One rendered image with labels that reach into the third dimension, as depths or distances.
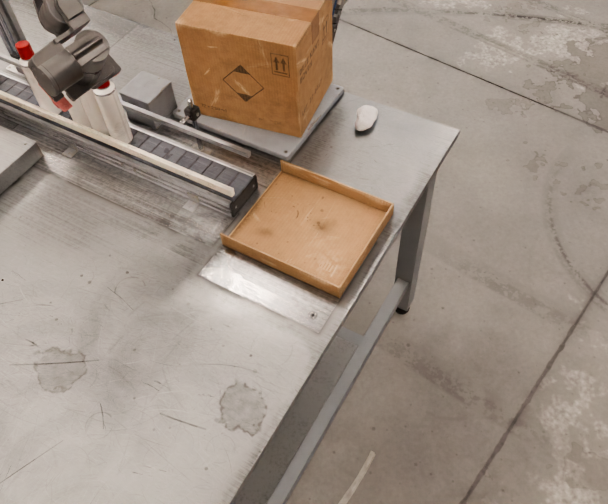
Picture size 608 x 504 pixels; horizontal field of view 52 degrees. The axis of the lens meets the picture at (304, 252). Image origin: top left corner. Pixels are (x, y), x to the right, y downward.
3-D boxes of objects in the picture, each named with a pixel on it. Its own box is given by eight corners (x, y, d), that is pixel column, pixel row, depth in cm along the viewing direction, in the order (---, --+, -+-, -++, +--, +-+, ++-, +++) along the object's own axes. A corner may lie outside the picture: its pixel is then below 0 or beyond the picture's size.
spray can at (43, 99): (39, 114, 163) (5, 46, 147) (53, 102, 166) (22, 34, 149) (54, 120, 161) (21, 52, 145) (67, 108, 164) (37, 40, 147)
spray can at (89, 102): (90, 134, 158) (61, 66, 141) (104, 122, 160) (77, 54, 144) (106, 141, 156) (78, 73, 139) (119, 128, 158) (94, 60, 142)
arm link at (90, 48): (117, 47, 106) (94, 20, 105) (86, 69, 103) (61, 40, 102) (110, 64, 112) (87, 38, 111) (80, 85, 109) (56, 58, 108)
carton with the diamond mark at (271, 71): (195, 113, 165) (173, 22, 143) (233, 59, 178) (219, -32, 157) (301, 138, 158) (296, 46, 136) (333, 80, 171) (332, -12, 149)
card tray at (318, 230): (222, 244, 141) (219, 233, 138) (282, 170, 154) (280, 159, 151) (339, 298, 131) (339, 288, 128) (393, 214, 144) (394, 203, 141)
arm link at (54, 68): (69, -12, 100) (56, 5, 107) (10, 22, 95) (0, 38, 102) (117, 53, 105) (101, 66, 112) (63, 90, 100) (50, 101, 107)
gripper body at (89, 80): (46, 75, 113) (51, 58, 106) (89, 46, 117) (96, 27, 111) (72, 103, 114) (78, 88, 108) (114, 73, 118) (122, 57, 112)
